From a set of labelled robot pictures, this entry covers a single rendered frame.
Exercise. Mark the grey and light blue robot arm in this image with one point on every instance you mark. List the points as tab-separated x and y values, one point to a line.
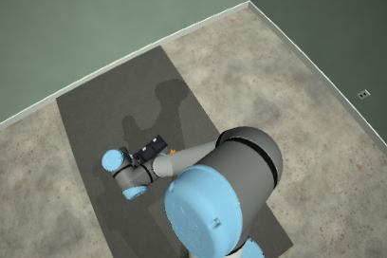
212	204

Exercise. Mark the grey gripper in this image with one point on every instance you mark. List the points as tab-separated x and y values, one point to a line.
137	163

